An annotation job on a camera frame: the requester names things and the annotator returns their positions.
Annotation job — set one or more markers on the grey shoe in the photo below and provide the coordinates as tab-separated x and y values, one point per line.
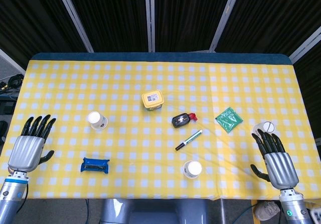
267	210

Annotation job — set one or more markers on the grey robot torso base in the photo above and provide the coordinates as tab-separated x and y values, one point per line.
155	212

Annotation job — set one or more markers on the yellow white checkered tablecloth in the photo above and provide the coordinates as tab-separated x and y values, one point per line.
125	138

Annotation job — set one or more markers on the white paper cup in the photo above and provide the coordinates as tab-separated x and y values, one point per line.
192	169
96	120

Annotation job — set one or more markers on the white power strip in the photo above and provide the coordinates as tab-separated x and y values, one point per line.
316	214

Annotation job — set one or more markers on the green foil packet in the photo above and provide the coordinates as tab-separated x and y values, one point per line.
229	119

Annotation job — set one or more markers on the blue snack wrapper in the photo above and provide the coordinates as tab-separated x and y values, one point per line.
94	165

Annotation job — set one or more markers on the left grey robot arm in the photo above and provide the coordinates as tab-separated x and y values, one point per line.
11	196

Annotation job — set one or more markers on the metal table leg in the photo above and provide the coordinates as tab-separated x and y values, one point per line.
223	211

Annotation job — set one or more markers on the black equipment box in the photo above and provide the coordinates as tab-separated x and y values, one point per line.
6	107

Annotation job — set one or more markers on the yellow plastic tub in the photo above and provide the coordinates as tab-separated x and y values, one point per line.
153	99

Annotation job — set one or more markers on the small white bowl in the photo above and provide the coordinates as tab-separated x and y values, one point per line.
267	126

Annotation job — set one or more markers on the black bottle red cap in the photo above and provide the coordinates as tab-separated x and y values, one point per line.
181	120

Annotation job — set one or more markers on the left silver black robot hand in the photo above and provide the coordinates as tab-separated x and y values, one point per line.
23	153

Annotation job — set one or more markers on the white partition frame post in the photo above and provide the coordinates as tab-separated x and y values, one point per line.
10	60
74	18
225	18
304	42
150	18

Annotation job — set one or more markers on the green white marker pen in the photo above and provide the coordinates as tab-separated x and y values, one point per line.
190	139

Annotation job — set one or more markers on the black partition curtain panel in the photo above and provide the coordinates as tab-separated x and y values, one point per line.
276	15
110	15
30	15
190	15

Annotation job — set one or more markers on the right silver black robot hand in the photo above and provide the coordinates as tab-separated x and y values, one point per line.
282	168

